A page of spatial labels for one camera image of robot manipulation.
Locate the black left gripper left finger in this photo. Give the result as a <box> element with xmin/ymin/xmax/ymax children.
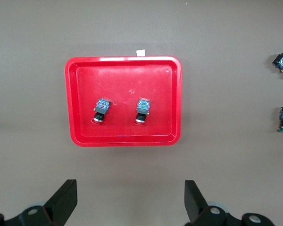
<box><xmin>20</xmin><ymin>179</ymin><xmax>78</xmax><ymax>226</ymax></box>

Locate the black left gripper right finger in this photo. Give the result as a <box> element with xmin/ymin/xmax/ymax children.
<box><xmin>184</xmin><ymin>180</ymin><xmax>228</xmax><ymax>226</ymax></box>

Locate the red push button switch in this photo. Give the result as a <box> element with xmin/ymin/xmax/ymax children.
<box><xmin>133</xmin><ymin>97</ymin><xmax>152</xmax><ymax>126</ymax></box>
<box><xmin>91</xmin><ymin>97</ymin><xmax>111</xmax><ymax>126</ymax></box>

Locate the red plastic tray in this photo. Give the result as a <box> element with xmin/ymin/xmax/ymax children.
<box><xmin>64</xmin><ymin>56</ymin><xmax>182</xmax><ymax>147</ymax></box>

